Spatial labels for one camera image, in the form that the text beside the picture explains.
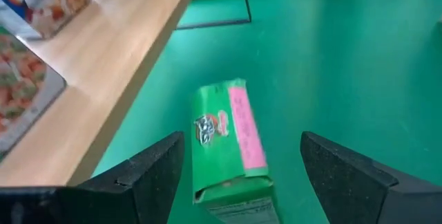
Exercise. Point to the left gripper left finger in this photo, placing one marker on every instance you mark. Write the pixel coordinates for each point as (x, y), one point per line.
(138, 196)

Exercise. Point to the wooden shelf with black frame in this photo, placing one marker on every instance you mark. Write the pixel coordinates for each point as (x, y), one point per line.
(103, 61)

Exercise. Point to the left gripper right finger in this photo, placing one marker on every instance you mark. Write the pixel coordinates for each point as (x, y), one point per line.
(362, 196)

